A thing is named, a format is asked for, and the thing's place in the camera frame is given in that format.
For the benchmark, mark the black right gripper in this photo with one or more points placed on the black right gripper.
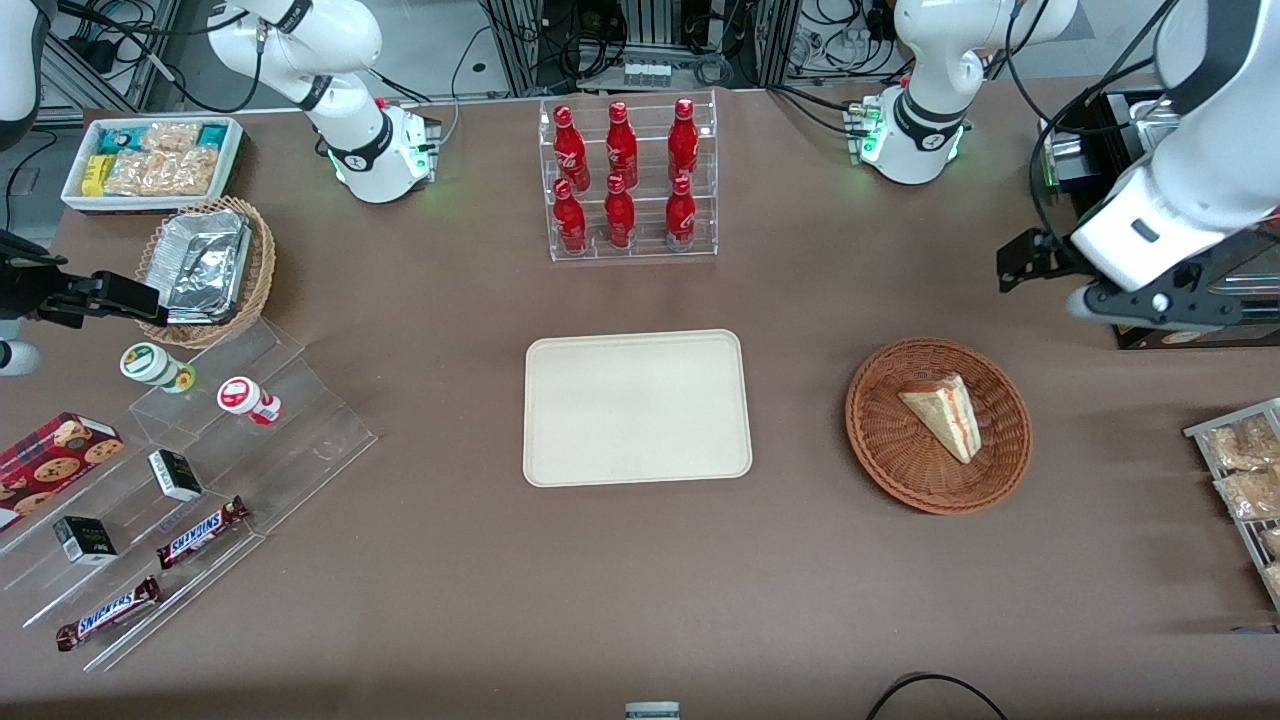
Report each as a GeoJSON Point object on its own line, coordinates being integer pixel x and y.
{"type": "Point", "coordinates": [22, 288]}

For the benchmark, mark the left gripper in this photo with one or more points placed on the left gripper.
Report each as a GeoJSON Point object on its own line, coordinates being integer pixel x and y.
{"type": "Point", "coordinates": [1052, 261]}

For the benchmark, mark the triangular sandwich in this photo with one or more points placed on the triangular sandwich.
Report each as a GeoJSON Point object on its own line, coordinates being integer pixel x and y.
{"type": "Point", "coordinates": [945, 410]}

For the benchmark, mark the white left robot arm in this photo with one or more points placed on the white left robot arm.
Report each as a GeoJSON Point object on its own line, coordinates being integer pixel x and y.
{"type": "Point", "coordinates": [925, 120]}

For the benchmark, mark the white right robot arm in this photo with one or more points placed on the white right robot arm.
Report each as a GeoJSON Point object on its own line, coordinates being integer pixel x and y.
{"type": "Point", "coordinates": [365, 150]}

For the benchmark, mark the light wicker basket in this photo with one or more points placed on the light wicker basket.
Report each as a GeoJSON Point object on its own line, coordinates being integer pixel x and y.
{"type": "Point", "coordinates": [262, 265]}

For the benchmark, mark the tray of packaged snacks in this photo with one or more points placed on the tray of packaged snacks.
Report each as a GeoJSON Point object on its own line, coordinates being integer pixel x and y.
{"type": "Point", "coordinates": [1200, 432]}

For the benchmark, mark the brown wicker basket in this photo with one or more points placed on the brown wicker basket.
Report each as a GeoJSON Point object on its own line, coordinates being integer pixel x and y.
{"type": "Point", "coordinates": [890, 450]}

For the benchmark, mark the cream plastic tray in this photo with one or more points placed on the cream plastic tray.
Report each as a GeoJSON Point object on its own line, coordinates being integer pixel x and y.
{"type": "Point", "coordinates": [636, 408]}

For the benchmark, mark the green lid yogurt bottle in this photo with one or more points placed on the green lid yogurt bottle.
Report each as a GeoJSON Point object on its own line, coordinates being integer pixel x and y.
{"type": "Point", "coordinates": [150, 364]}

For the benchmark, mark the black device with green light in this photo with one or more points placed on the black device with green light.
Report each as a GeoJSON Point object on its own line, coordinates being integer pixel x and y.
{"type": "Point", "coordinates": [1075, 165]}

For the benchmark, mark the foil container stack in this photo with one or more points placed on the foil container stack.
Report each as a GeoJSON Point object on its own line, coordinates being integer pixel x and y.
{"type": "Point", "coordinates": [205, 262]}

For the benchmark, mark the white snack bin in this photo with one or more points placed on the white snack bin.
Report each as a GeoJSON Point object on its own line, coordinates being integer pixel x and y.
{"type": "Point", "coordinates": [75, 190]}

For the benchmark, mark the yellow snack packet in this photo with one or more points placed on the yellow snack packet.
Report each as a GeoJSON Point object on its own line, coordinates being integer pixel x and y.
{"type": "Point", "coordinates": [95, 175]}

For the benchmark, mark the large cracker bag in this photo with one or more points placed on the large cracker bag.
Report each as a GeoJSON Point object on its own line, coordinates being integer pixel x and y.
{"type": "Point", "coordinates": [160, 173]}

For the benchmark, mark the red plaid cookie box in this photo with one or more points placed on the red plaid cookie box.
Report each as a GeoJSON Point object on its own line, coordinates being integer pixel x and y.
{"type": "Point", "coordinates": [50, 460]}

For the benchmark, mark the red lid yogurt bottle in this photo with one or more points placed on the red lid yogurt bottle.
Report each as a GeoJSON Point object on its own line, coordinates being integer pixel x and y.
{"type": "Point", "coordinates": [242, 397]}

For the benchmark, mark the small cracker bag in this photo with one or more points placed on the small cracker bag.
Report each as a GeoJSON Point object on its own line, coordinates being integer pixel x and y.
{"type": "Point", "coordinates": [170, 135]}

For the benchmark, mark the small black box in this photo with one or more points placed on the small black box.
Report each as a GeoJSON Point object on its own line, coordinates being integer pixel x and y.
{"type": "Point", "coordinates": [85, 540]}
{"type": "Point", "coordinates": [175, 475]}

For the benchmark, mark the small teal snack packet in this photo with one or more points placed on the small teal snack packet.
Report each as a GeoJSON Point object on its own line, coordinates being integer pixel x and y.
{"type": "Point", "coordinates": [212, 134]}

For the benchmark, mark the clear acrylic step display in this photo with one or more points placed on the clear acrylic step display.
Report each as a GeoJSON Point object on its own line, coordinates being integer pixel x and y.
{"type": "Point", "coordinates": [300, 440]}

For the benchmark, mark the snickers bar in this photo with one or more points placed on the snickers bar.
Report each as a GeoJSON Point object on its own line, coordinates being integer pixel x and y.
{"type": "Point", "coordinates": [200, 533]}
{"type": "Point", "coordinates": [108, 613]}

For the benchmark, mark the clear bagged snack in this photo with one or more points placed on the clear bagged snack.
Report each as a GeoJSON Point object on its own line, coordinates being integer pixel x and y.
{"type": "Point", "coordinates": [1245, 443]}
{"type": "Point", "coordinates": [1252, 494]}
{"type": "Point", "coordinates": [1272, 543]}

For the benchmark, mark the red cola bottle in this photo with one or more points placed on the red cola bottle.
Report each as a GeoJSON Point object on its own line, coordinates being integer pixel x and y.
{"type": "Point", "coordinates": [619, 218]}
{"type": "Point", "coordinates": [683, 145]}
{"type": "Point", "coordinates": [680, 216]}
{"type": "Point", "coordinates": [570, 150]}
{"type": "Point", "coordinates": [621, 148]}
{"type": "Point", "coordinates": [570, 222]}

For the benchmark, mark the clear acrylic bottle rack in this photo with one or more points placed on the clear acrylic bottle rack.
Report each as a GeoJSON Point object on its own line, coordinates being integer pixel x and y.
{"type": "Point", "coordinates": [645, 245]}

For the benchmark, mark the white connector block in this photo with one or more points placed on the white connector block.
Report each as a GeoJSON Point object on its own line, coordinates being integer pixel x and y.
{"type": "Point", "coordinates": [647, 74]}

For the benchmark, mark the small grey device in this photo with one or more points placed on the small grey device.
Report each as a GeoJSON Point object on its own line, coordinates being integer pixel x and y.
{"type": "Point", "coordinates": [652, 711]}

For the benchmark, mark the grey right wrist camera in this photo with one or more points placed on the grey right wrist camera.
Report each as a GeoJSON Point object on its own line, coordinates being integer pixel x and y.
{"type": "Point", "coordinates": [15, 358]}

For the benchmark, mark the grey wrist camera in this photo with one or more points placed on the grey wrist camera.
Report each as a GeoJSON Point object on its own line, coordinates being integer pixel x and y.
{"type": "Point", "coordinates": [1150, 302]}
{"type": "Point", "coordinates": [15, 358]}

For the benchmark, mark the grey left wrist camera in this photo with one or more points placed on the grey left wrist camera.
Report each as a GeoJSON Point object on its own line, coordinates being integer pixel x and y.
{"type": "Point", "coordinates": [1150, 302]}

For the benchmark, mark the aluminium frame rack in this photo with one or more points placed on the aluminium frame rack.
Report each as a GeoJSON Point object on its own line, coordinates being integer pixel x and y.
{"type": "Point", "coordinates": [540, 40]}

